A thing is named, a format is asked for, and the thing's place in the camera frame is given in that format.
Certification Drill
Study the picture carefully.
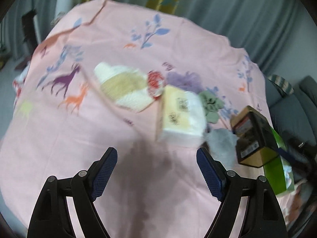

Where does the grey fluffy plush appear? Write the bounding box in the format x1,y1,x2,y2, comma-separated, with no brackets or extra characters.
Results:
204,128,238,169

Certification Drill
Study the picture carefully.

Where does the white floor appliance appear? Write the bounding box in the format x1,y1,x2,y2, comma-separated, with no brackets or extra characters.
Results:
51,0,74,26

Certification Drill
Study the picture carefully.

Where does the green scrunchie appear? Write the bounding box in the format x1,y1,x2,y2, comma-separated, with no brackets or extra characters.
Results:
198,90,224,124

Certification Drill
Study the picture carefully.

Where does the pink animal print tablecloth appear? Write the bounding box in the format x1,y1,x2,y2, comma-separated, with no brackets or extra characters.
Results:
1,0,270,237

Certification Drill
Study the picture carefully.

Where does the striped knit pillow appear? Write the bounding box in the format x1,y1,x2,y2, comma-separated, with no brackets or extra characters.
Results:
268,75,294,97

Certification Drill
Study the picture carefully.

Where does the red white scrunchie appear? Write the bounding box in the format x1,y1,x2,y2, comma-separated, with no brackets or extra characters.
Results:
147,70,165,99

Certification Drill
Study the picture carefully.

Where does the purple mesh scrunchie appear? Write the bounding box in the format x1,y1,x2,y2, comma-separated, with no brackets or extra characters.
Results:
167,71,204,94

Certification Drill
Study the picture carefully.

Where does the grey green curtain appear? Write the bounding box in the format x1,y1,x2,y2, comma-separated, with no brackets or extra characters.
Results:
1,0,309,74

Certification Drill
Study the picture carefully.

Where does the green cardboard box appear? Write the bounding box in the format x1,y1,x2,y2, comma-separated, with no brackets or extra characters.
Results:
263,126,296,195

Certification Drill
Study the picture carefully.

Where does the grey sofa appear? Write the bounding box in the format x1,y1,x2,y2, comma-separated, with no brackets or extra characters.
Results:
265,76,316,173

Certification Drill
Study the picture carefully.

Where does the black gold tea tin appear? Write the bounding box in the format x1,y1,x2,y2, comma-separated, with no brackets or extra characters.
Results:
230,105,278,168

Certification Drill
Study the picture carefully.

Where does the yellow tissue pack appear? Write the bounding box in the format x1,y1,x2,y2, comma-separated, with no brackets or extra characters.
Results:
156,85,207,148

